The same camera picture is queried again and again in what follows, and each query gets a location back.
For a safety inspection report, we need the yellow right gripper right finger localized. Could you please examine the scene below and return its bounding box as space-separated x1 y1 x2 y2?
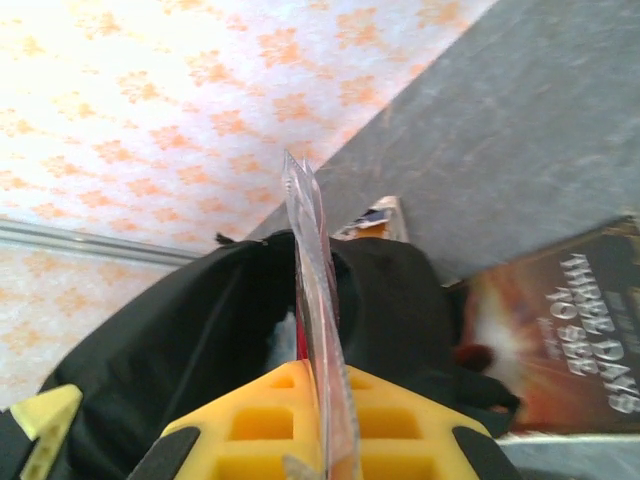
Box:
329 364 511 480

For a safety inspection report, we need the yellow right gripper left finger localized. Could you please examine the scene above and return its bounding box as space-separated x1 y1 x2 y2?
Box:
132 360 326 480

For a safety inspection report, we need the black student bag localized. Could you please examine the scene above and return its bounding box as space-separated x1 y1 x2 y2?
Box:
0 229 524 480

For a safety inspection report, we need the brown Three Days book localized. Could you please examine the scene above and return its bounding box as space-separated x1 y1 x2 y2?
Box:
449 214 640 436

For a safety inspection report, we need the orange geography book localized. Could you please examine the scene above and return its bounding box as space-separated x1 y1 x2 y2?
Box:
332 195 409 241

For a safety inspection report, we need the aluminium left frame post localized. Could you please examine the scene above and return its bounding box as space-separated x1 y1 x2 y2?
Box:
0 219 201 264

